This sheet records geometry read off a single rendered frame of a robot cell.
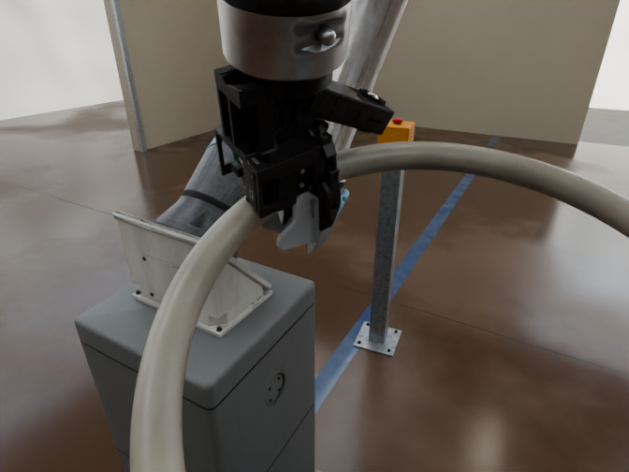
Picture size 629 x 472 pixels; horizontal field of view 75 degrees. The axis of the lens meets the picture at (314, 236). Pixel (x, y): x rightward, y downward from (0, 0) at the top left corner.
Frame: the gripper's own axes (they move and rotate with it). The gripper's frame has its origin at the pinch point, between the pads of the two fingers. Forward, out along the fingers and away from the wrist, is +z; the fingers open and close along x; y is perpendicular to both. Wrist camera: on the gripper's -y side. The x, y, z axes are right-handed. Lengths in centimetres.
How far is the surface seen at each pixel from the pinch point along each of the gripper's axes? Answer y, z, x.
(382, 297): -75, 128, -35
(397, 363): -68, 150, -12
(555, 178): -20.4, -8.3, 14.9
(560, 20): -549, 161, -216
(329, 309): -67, 167, -60
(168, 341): 18.1, -8.5, 9.5
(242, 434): 12, 60, -2
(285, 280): -14, 51, -25
